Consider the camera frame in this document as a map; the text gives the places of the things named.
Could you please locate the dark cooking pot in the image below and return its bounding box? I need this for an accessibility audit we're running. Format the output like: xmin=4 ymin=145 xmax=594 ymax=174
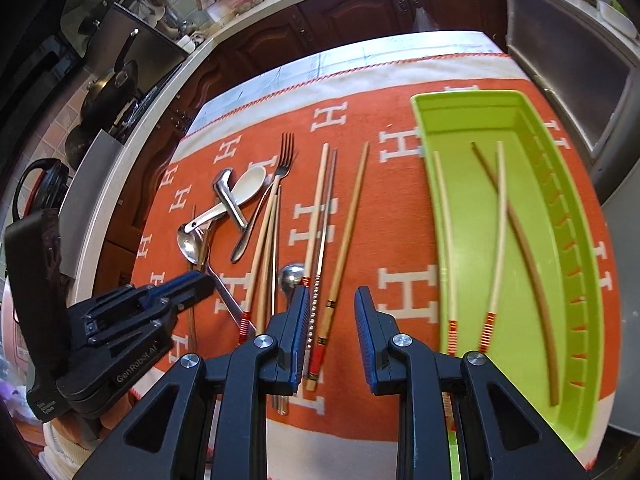
xmin=65 ymin=124 xmax=102 ymax=171

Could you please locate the steel fork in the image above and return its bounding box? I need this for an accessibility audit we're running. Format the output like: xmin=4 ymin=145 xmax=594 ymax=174
xmin=230 ymin=132 xmax=297 ymax=264

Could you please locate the white ceramic spoon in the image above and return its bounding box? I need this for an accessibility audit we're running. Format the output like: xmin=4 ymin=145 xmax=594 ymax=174
xmin=183 ymin=166 xmax=267 ymax=234

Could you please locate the red patterned chopstick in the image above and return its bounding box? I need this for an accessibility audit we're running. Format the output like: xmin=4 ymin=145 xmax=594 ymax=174
xmin=306 ymin=332 xmax=325 ymax=381

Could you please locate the stainless steel appliance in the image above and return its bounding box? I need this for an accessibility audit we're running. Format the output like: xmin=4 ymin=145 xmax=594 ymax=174
xmin=502 ymin=0 xmax=640 ymax=206

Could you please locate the person's left forearm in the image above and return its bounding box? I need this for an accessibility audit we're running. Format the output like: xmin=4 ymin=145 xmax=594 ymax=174
xmin=42 ymin=405 xmax=121 ymax=480

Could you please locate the stainless steel wall panel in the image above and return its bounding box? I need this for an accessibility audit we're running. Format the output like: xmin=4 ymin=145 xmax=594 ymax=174
xmin=107 ymin=2 xmax=188 ymax=91

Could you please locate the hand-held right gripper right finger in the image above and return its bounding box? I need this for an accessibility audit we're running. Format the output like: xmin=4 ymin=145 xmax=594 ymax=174
xmin=354 ymin=286 xmax=590 ymax=480

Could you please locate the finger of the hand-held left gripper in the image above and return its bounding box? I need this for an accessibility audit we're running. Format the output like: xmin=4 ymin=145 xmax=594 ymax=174
xmin=127 ymin=270 xmax=218 ymax=308
xmin=84 ymin=303 xmax=179 ymax=349

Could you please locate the orange patterned blanket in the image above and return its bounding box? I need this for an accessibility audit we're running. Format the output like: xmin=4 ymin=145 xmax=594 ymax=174
xmin=129 ymin=51 xmax=616 ymax=476

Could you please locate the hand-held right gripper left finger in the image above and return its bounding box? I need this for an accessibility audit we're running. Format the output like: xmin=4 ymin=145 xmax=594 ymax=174
xmin=74 ymin=285 xmax=313 ymax=480

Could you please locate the bamboo chopstick with black bands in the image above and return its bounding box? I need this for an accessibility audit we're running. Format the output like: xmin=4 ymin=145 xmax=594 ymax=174
xmin=306 ymin=141 xmax=371 ymax=394

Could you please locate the large steel spoon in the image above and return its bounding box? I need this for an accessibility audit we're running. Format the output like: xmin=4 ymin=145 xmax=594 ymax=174
xmin=176 ymin=224 xmax=257 ymax=336

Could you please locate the pink white appliance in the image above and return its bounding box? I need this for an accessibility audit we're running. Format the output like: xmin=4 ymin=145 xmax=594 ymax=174
xmin=0 ymin=280 xmax=32 ymax=396

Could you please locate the gas stove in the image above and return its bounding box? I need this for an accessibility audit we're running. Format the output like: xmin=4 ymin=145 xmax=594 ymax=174
xmin=107 ymin=89 xmax=166 ymax=141

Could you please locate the thin dark brown chopstick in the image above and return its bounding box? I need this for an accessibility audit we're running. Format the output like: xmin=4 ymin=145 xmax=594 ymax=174
xmin=189 ymin=204 xmax=200 ymax=353

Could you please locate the stainless steel side sheet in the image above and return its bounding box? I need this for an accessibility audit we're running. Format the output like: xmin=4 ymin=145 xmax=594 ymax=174
xmin=59 ymin=127 xmax=125 ymax=281

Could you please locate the green plastic tray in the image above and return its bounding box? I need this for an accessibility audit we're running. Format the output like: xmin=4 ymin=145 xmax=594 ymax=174
xmin=410 ymin=89 xmax=608 ymax=466

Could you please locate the grey metal beaded chopstick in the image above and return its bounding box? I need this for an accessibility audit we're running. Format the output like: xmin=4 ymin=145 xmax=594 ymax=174
xmin=303 ymin=149 xmax=338 ymax=378

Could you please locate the black frying pan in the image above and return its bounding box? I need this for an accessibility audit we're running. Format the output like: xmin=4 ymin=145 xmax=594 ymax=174
xmin=82 ymin=30 xmax=141 ymax=121

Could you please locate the pale chopstick with red wrap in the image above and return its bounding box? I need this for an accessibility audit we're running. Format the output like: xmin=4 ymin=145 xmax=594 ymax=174
xmin=301 ymin=143 xmax=331 ymax=287
xmin=479 ymin=141 xmax=508 ymax=355
xmin=238 ymin=175 xmax=281 ymax=345

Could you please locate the black handled appliance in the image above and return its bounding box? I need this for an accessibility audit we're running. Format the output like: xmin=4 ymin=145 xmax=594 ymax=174
xmin=12 ymin=158 xmax=68 ymax=221

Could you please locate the plain wooden chopstick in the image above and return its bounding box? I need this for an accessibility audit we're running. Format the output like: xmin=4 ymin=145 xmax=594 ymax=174
xmin=255 ymin=192 xmax=279 ymax=338

